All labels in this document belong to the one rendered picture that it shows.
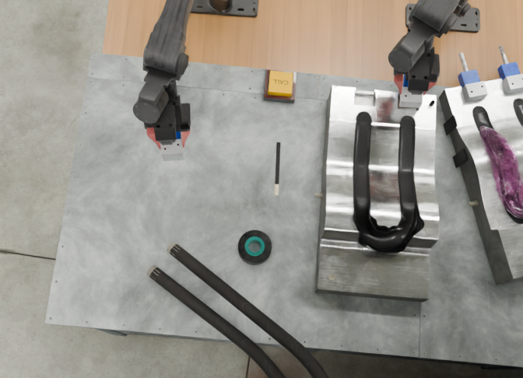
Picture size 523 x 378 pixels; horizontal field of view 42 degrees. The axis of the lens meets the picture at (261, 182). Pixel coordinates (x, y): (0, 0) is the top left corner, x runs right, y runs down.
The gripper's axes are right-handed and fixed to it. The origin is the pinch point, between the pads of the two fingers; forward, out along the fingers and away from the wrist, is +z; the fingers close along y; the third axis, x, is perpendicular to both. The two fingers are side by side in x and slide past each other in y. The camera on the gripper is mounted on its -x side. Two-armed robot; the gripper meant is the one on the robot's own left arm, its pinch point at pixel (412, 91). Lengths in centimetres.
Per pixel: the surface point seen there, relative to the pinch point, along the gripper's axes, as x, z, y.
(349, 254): -34.4, 20.3, -12.2
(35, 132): 37, 69, -131
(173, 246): -37, 18, -54
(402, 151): -9.9, 10.7, -1.1
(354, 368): -26, 110, -7
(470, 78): 11.8, 6.3, 15.1
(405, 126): -4.1, 8.2, -0.6
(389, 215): -28.7, 11.4, -3.8
